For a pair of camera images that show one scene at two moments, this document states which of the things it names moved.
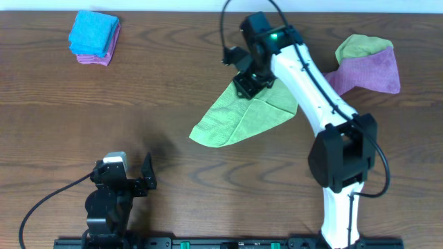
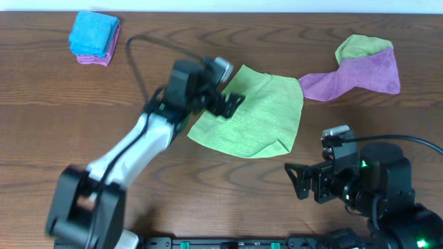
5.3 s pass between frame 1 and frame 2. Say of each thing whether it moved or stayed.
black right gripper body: moved
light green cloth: moved
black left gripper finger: moved
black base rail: stayed
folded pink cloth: stayed
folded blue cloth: stayed
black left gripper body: moved
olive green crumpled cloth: stayed
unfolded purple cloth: stayed
